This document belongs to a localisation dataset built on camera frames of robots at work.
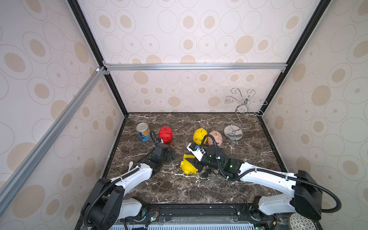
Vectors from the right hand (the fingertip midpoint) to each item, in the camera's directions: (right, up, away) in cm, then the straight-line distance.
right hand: (193, 152), depth 77 cm
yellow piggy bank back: (-3, -10, +5) cm, 11 cm away
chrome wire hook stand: (+33, +9, +29) cm, 45 cm away
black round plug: (+9, -14, +11) cm, 20 cm away
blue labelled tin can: (-32, +11, +18) cm, 38 cm away
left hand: (-12, -2, +12) cm, 17 cm away
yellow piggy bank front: (+5, +8, +21) cm, 22 cm away
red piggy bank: (-17, +9, +18) cm, 26 cm away
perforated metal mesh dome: (+51, -33, -7) cm, 61 cm away
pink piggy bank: (+17, +6, +16) cm, 24 cm away
